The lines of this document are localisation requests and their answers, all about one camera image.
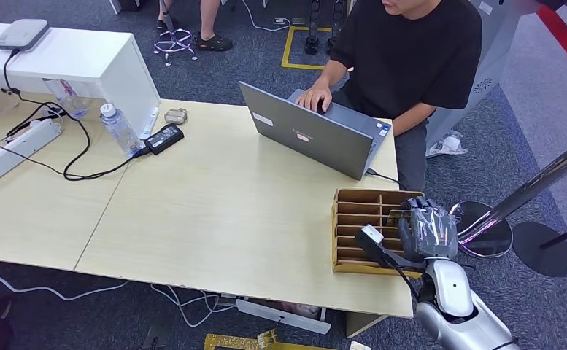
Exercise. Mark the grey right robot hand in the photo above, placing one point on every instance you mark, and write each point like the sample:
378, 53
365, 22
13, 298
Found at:
430, 234

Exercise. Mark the person's right hand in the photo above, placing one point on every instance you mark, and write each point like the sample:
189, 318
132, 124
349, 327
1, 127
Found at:
314, 99

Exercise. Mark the forest picture card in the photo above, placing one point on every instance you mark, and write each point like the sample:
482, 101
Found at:
395, 215

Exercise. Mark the person's left forearm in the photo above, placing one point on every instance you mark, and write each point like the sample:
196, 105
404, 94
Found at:
411, 120

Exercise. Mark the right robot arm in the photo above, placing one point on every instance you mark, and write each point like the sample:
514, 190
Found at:
452, 294

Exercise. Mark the person's right forearm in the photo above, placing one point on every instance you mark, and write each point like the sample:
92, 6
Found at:
331, 75

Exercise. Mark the wooden slotted card organizer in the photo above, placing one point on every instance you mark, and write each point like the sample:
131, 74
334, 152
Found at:
355, 208

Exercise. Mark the standing person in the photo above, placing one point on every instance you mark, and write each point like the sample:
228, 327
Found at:
210, 24

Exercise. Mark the grey laptop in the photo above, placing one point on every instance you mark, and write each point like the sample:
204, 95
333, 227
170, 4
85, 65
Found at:
312, 135

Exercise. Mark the chrome stanchion base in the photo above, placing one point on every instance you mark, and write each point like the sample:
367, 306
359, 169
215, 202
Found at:
486, 241

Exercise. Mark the black robot legs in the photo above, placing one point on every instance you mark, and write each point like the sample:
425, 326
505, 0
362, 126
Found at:
312, 34

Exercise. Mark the white crumpled bag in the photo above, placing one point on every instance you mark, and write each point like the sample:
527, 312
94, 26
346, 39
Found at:
450, 144

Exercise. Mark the chrome stanchion pole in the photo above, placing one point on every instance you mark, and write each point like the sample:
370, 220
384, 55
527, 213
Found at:
529, 191

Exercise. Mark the black stanchion stand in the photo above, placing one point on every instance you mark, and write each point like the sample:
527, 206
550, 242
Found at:
542, 253

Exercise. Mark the beige earbud case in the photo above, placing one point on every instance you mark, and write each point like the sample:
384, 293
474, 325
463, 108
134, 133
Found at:
176, 116

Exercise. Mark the chrome chair base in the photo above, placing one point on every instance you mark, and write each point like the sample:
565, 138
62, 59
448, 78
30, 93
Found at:
174, 43

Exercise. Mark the black power adapter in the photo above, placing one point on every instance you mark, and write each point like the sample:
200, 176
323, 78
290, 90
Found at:
163, 139

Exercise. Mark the long white power strip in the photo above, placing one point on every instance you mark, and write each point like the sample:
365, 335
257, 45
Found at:
283, 316

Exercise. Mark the grey kiosk with fan logo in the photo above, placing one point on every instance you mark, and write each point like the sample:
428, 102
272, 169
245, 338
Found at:
481, 63

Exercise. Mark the clear water bottle white cap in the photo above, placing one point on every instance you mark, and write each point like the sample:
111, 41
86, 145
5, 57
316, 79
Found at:
119, 128

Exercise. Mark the yellow cardboard sheet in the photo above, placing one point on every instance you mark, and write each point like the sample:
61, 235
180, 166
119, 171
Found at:
235, 342

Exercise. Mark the red barrier stripe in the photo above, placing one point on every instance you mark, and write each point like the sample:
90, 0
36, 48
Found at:
566, 41

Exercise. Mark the white desk shelf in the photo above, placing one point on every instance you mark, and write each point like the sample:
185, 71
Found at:
70, 58

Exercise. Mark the clear water bottle red label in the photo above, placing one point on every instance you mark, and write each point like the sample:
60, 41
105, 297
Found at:
66, 99

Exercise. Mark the grey flat box device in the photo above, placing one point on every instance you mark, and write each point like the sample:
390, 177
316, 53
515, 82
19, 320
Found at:
22, 34

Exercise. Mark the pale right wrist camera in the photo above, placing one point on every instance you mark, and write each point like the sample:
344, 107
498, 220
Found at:
372, 233

